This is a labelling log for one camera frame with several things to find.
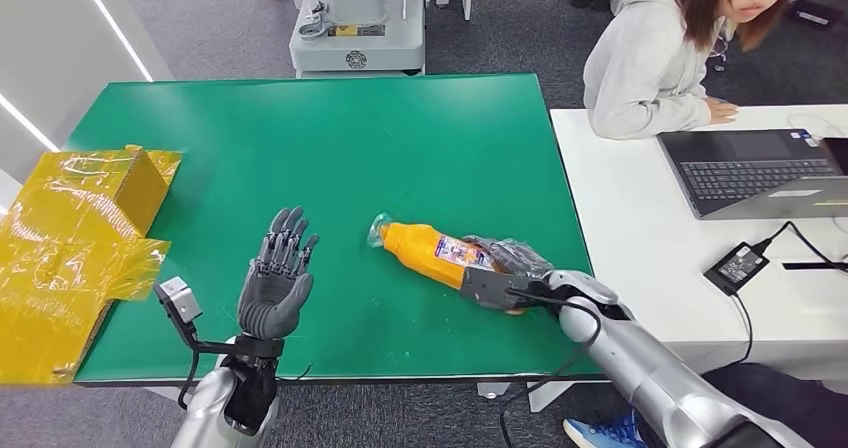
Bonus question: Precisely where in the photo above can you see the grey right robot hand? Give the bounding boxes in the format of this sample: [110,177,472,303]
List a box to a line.
[463,234,556,281]

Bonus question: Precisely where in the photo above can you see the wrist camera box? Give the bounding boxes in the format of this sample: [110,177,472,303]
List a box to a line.
[154,275,236,357]
[460,266,551,314]

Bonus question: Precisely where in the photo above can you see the thick black adapter cable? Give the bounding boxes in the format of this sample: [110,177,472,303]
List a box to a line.
[755,220,848,265]

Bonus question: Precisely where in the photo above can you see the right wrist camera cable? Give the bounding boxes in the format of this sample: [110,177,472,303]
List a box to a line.
[498,287,604,448]

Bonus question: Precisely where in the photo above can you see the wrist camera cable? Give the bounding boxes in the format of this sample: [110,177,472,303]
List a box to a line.
[177,344,201,410]
[498,287,604,448]

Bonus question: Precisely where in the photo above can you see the thin black mains cable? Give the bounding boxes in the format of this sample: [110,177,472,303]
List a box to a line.
[728,292,755,365]

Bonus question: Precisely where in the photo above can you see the green table mat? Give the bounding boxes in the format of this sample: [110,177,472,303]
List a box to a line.
[66,73,601,385]

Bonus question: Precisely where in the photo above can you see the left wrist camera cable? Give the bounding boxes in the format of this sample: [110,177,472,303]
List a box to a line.
[177,344,201,410]

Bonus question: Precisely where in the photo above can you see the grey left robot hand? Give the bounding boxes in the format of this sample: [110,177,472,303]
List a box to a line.
[237,206,320,342]

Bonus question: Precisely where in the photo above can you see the blue shoe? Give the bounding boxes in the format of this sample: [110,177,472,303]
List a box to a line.
[563,413,647,448]

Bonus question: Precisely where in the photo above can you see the white machine base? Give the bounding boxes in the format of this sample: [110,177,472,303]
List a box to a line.
[288,0,427,79]

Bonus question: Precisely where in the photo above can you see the black power adapter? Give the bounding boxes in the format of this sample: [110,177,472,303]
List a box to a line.
[703,242,771,297]

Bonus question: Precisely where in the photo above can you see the white cable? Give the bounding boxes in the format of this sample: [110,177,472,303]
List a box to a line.
[788,113,848,138]

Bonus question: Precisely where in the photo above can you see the black floor object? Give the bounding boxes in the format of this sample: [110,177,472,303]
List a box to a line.
[788,0,837,30]

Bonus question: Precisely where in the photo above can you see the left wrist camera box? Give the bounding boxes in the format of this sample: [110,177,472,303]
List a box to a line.
[154,275,236,357]

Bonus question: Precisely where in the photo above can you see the white desk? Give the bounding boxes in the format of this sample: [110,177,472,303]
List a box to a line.
[549,103,848,383]

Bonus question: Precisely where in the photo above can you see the person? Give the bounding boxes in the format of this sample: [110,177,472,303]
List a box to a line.
[582,0,806,142]

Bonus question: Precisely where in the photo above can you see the person's leg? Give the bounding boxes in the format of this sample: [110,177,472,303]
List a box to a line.
[635,363,848,448]

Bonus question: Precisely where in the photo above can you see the yellow taped cardboard box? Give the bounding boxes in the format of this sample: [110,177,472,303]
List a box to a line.
[0,144,183,387]

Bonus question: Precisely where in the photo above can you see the dark grey laptop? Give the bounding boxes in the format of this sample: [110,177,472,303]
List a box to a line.
[657,128,848,221]

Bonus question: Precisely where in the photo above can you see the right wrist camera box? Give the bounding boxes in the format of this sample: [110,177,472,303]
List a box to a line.
[460,266,551,314]

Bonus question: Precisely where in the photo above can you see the person's hand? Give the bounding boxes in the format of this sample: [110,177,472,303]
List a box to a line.
[705,97,740,126]

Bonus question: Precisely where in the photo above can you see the orange detergent bottle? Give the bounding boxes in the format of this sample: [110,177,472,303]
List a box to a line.
[367,213,530,316]

